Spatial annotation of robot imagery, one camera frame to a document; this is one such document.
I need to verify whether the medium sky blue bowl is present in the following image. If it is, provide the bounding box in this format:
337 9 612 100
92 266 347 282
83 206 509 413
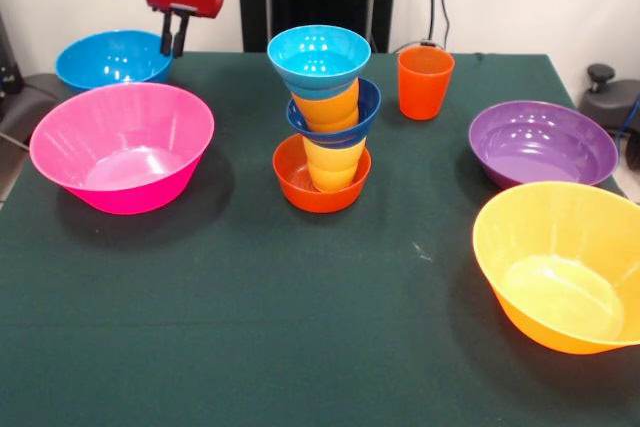
54 29 175 94

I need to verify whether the small cyan bowl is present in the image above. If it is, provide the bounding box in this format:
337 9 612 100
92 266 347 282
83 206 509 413
266 24 373 101

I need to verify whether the orange cup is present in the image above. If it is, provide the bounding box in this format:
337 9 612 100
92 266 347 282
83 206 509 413
291 79 361 134

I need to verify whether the small dark blue bowl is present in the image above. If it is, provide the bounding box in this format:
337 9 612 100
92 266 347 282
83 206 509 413
285 77 383 149

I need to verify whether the yellow cup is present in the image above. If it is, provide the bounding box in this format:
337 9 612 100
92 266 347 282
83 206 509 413
301 136 368 193

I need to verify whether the small red bowl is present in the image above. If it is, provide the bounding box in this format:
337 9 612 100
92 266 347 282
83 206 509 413
271 132 372 214

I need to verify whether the large pink bowl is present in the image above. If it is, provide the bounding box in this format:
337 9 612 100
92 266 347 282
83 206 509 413
28 81 216 216

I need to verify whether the black stand foot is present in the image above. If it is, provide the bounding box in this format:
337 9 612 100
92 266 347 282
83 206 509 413
0 71 69 148
579 63 640 131

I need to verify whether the red cup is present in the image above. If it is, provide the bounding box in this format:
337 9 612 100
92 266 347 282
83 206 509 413
397 45 457 122

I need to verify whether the dark green tablecloth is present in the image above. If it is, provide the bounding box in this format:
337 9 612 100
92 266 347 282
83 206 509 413
0 50 640 427

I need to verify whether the purple bowl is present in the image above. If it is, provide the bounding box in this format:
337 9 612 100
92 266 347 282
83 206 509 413
467 100 620 189

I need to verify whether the large yellow bowl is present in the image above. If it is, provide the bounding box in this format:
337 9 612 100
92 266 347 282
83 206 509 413
472 180 640 356

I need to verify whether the blue cable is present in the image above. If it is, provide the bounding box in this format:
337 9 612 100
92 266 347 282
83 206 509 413
615 96 640 141

